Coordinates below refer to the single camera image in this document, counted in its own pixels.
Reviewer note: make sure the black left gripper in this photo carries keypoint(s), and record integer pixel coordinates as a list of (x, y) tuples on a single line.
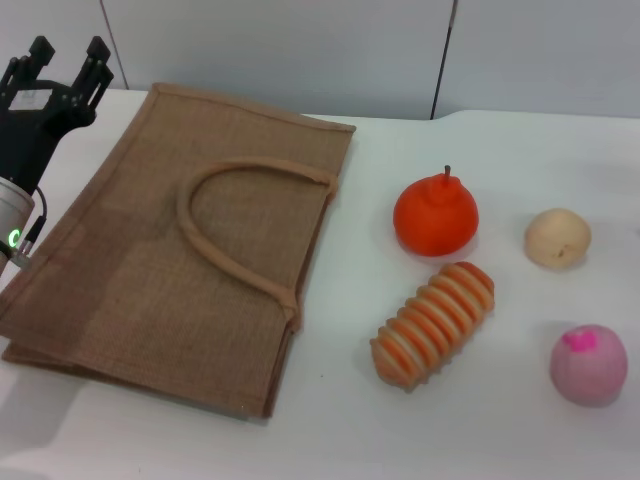
[(35, 115)]

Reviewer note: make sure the brown jute handbag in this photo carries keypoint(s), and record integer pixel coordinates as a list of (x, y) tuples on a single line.
[(165, 260)]

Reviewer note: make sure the orange toy fruit with stem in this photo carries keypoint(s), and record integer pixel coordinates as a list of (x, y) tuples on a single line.
[(432, 220)]

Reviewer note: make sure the ridged orange striped bread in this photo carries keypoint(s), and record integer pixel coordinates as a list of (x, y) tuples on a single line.
[(435, 325)]

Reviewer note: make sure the beige round toy fruit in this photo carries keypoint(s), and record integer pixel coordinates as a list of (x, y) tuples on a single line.
[(556, 237)]

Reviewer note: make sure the pink round ball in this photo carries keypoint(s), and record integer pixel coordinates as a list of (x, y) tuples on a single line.
[(589, 367)]

